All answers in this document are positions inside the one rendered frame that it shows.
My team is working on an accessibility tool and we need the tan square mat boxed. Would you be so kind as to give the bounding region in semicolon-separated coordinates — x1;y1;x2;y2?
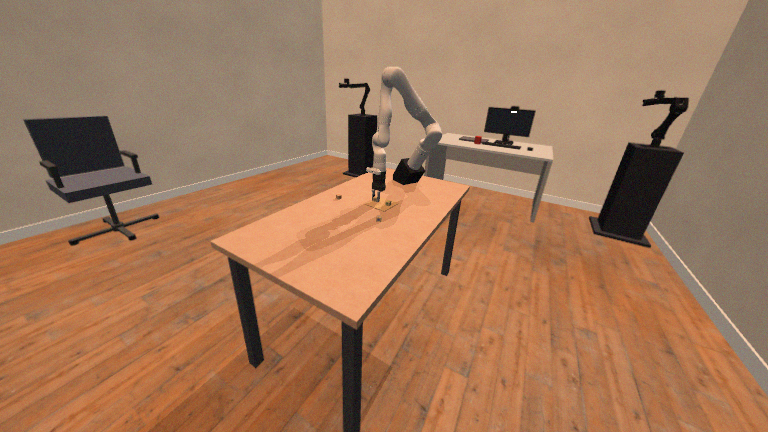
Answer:
365;197;398;212

